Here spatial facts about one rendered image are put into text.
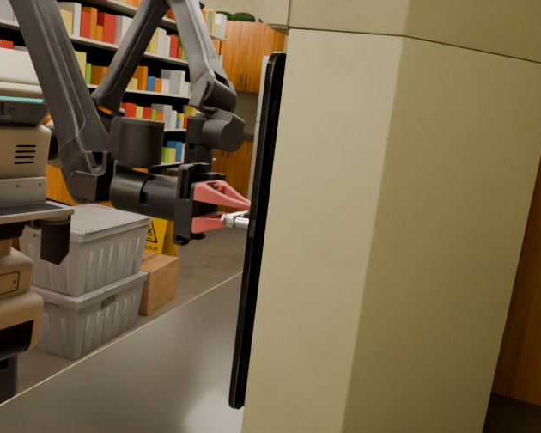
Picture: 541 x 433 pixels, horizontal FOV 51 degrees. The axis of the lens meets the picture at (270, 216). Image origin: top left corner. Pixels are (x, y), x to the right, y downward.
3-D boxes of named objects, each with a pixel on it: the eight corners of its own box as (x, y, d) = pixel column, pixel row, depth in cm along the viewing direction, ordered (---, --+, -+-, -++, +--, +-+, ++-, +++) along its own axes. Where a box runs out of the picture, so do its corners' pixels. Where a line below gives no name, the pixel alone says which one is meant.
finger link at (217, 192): (249, 193, 67) (180, 180, 70) (243, 252, 68) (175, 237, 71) (271, 188, 73) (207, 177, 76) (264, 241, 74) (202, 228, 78)
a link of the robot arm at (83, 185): (114, 192, 86) (67, 194, 78) (120, 115, 84) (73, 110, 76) (174, 206, 80) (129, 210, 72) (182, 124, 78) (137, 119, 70)
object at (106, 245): (150, 271, 321) (155, 215, 314) (77, 301, 265) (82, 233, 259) (90, 257, 335) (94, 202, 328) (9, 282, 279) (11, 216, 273)
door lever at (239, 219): (290, 228, 72) (293, 208, 71) (258, 240, 63) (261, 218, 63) (252, 220, 74) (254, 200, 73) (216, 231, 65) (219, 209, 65)
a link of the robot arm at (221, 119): (228, 97, 116) (197, 78, 110) (266, 101, 108) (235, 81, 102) (207, 151, 116) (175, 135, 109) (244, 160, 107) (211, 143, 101)
